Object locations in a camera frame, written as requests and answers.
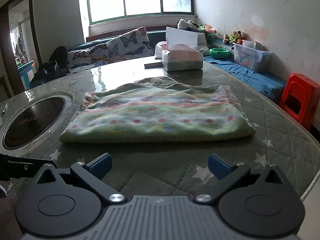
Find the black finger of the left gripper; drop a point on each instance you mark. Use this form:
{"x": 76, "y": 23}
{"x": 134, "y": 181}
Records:
{"x": 20, "y": 167}

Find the colourful striped fleece garment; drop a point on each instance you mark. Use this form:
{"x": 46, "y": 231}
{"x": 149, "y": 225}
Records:
{"x": 158, "y": 109}

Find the clear plastic storage box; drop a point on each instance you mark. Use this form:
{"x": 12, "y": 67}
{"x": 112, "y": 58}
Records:
{"x": 251, "y": 58}

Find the black clothes pile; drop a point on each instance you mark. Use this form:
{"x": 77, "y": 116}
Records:
{"x": 56, "y": 67}

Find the butterfly print cushion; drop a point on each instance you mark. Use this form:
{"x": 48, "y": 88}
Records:
{"x": 131, "y": 45}

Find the butterfly print folded quilt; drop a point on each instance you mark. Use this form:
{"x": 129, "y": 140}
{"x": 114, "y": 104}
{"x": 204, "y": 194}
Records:
{"x": 93, "y": 56}

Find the white plush toy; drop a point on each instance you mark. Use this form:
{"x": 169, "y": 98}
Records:
{"x": 187, "y": 25}

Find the brown plush toy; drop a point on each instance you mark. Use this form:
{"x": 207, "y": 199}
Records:
{"x": 236, "y": 37}

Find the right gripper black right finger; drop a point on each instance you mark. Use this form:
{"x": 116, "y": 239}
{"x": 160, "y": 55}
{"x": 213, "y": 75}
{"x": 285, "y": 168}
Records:
{"x": 259, "y": 203}

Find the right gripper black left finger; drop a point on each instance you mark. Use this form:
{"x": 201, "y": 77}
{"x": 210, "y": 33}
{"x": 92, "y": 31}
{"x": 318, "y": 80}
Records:
{"x": 63, "y": 202}

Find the blue cabinet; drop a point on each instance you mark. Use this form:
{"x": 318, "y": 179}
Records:
{"x": 26, "y": 73}

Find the green plastic bowl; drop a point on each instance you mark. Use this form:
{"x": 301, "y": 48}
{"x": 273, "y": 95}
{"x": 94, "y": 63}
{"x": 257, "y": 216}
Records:
{"x": 220, "y": 53}

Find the round induction hob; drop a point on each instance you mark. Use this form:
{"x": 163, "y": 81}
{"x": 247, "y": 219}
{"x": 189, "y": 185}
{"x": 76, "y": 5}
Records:
{"x": 33, "y": 122}

